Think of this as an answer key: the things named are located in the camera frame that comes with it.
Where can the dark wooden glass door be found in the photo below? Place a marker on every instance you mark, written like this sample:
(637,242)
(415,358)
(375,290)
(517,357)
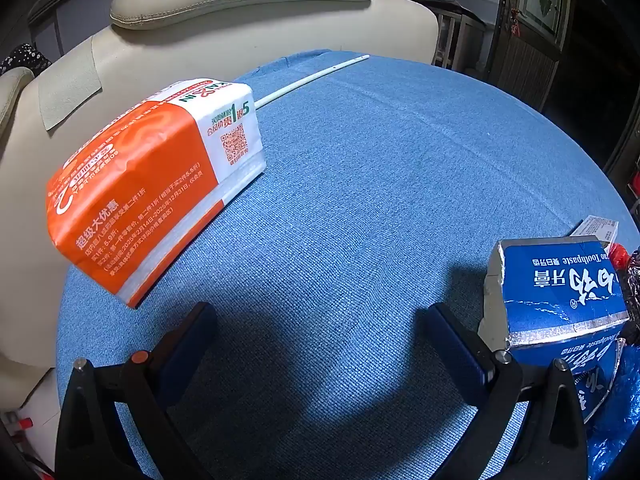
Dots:
(530,60)

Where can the orange and white tissue pack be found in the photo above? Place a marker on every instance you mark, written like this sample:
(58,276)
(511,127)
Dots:
(140,185)

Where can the red snack wrapper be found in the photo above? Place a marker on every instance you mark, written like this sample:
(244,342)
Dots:
(619,257)

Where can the small white carton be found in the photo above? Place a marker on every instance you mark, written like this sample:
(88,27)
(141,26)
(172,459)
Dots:
(597,227)

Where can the blue tablecloth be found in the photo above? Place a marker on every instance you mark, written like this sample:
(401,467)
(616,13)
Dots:
(375,185)

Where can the black crinkled wrapper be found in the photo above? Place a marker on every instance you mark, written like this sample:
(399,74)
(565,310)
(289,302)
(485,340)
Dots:
(633,295)

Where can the blue crinkled plastic wrapper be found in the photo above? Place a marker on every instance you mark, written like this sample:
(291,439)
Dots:
(617,420)

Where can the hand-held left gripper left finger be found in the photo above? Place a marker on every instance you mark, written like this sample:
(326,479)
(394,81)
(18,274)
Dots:
(187,345)

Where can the white thin stick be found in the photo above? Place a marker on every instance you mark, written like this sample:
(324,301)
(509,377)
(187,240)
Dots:
(310,79)

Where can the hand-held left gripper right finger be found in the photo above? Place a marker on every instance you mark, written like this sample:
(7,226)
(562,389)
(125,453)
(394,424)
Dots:
(460,345)

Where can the blue toothpaste box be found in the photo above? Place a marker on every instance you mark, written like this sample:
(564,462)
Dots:
(555,300)

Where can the wooden slatted cabinet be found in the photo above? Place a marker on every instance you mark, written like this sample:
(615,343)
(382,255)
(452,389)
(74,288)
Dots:
(462,35)

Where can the beige leather sofa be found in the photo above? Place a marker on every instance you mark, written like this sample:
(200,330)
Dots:
(300,25)

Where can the black white floral cloth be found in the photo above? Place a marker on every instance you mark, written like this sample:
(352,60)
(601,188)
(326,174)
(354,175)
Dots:
(22,57)

